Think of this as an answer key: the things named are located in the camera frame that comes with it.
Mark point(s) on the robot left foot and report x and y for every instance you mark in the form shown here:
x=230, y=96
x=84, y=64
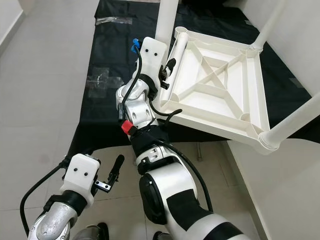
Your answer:
x=91, y=232

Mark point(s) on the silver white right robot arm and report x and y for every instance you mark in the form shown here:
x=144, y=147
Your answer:
x=172, y=190

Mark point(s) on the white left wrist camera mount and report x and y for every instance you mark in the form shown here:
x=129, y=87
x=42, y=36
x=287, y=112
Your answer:
x=80, y=175

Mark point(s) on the black cloth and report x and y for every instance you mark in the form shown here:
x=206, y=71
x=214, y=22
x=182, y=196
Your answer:
x=95, y=125

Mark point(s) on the clear tape patch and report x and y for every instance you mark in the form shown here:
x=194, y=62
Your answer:
x=105, y=82

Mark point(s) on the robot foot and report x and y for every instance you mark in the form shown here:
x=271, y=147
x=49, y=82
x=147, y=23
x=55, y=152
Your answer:
x=162, y=236
x=91, y=232

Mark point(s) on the clear plastic film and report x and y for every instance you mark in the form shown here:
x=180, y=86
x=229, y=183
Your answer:
x=114, y=20

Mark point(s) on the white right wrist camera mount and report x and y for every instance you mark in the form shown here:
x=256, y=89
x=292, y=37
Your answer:
x=152, y=56

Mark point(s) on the white plastic children table top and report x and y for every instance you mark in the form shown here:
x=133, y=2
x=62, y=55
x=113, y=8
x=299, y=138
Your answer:
x=210, y=95

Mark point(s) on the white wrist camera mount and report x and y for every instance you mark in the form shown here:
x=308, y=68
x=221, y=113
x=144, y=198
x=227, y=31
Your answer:
x=152, y=56
x=80, y=175

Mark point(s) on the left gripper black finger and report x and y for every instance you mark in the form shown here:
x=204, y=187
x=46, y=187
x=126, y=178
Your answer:
x=116, y=167

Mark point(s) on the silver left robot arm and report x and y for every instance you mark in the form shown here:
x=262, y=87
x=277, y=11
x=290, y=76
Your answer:
x=60, y=220

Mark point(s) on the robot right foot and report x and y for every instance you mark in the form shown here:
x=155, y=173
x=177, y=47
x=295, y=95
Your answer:
x=162, y=236

